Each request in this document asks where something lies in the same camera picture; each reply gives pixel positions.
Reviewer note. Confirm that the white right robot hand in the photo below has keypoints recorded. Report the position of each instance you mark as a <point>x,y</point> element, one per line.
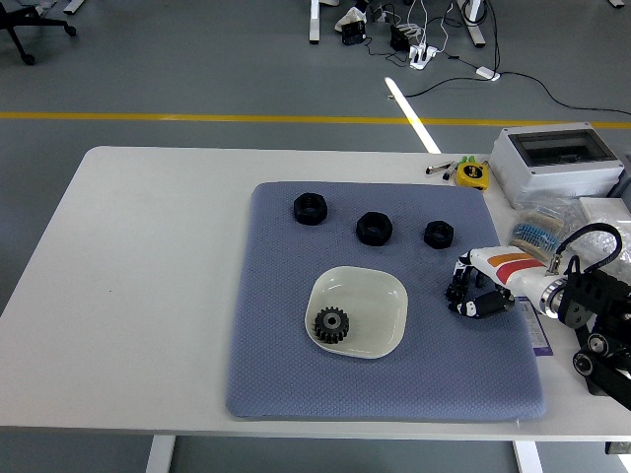
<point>512,271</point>

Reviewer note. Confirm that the small black gear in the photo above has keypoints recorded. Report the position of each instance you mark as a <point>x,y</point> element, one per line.
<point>454,294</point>

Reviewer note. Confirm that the large black gear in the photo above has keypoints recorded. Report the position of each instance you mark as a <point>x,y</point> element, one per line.
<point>332,336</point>

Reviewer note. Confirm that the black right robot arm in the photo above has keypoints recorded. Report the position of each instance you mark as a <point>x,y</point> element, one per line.
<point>599,295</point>

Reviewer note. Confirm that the small black hex nut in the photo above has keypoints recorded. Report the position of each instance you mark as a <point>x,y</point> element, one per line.
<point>439,243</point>

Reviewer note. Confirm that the flat white box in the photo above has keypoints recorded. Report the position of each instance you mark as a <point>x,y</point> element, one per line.
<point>611,207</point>

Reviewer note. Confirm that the large black hex nut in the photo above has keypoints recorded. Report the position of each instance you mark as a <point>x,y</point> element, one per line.
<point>309,217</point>
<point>374,237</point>

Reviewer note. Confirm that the black device box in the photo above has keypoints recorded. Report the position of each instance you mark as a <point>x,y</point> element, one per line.
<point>353,33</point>

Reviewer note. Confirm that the clear bag of resistor strips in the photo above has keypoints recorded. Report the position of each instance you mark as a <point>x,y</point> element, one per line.
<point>532,231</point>

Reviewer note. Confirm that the purple and white card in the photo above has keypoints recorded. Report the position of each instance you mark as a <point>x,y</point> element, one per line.
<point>537,340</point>

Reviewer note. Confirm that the clear bag of small parts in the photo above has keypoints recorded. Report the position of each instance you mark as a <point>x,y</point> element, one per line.
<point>591,246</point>

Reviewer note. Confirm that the yellow tape measure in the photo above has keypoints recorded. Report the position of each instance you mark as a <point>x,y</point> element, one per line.
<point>470,173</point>

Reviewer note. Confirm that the small black tool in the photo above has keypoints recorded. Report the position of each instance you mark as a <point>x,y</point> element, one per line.
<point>447,173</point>

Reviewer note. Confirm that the silver metal tool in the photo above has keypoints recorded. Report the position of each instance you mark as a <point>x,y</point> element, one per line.
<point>436,168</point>

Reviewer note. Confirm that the white square dish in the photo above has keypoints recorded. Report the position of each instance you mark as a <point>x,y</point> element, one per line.
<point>374,315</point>

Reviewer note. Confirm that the white table leg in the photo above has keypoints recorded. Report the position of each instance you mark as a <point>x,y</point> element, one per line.
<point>527,458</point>
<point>160,455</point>

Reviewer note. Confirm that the white power adapter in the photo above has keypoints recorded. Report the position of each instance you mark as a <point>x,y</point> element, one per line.
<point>487,73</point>

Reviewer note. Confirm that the white power strip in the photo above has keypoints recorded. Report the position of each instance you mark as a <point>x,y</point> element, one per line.
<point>421,56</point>

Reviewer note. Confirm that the white desk leg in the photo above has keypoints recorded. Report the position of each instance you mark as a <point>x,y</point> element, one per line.
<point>314,24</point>
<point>475,34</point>

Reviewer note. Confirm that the blue-grey textured mat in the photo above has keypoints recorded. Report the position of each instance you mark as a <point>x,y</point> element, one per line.
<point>276,345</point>

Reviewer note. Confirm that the black charger block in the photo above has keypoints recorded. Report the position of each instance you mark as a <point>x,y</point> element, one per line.
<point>399,38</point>

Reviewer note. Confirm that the white crumpled cloth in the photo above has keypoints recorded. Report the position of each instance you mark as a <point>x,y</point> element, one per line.
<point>351,16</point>

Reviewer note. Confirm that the white desk foot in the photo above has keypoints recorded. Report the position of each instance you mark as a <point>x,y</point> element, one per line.
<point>74,6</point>

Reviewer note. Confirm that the black office chair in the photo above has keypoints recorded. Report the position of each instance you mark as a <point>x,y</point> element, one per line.
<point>28,59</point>

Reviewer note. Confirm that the grey electrical enclosure box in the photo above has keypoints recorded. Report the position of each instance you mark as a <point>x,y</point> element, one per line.
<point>512,162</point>

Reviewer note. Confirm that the grey table bracket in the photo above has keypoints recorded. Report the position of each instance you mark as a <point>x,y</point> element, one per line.
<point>618,448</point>

